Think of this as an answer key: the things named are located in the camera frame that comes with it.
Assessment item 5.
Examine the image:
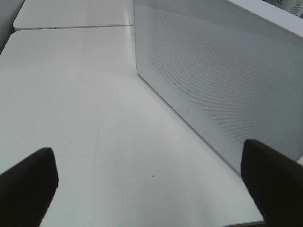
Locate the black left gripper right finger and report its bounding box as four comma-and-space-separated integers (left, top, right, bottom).
241, 140, 303, 227

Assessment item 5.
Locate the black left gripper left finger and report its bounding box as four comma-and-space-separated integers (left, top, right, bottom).
0, 148, 58, 227

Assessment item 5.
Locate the white microwave door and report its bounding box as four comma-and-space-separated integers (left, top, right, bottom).
134, 0, 303, 170

